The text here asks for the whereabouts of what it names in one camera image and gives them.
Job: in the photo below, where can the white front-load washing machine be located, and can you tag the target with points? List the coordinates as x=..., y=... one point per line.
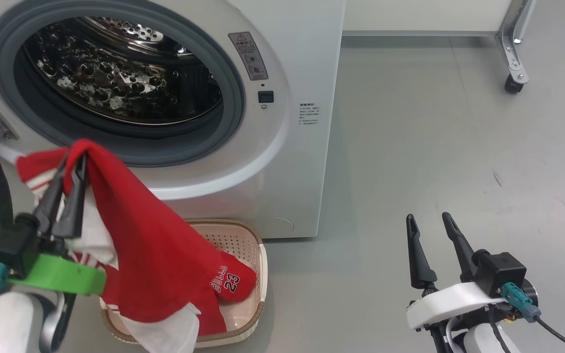
x=292, y=147

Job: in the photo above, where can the metal cart leg with caster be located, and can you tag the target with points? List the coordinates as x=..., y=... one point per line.
x=513, y=44

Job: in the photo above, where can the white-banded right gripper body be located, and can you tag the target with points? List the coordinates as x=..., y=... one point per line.
x=449, y=301

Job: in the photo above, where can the cream perforated laundry basket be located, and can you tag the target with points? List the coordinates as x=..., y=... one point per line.
x=250, y=255

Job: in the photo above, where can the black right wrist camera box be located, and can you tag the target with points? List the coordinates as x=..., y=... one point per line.
x=503, y=269

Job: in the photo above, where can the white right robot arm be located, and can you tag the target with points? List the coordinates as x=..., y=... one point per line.
x=483, y=340

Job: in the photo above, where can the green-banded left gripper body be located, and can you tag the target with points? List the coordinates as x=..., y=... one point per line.
x=62, y=277

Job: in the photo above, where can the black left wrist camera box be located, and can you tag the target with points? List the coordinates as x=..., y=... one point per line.
x=5, y=245

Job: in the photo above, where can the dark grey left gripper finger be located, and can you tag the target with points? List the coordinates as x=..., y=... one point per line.
x=49, y=206
x=72, y=211

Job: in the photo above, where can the red and white basketball jersey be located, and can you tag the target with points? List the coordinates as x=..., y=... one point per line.
x=150, y=245

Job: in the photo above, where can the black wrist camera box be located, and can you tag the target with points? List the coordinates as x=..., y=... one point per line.
x=5, y=245
x=503, y=269

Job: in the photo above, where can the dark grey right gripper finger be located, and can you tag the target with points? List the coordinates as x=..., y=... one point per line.
x=461, y=250
x=420, y=264

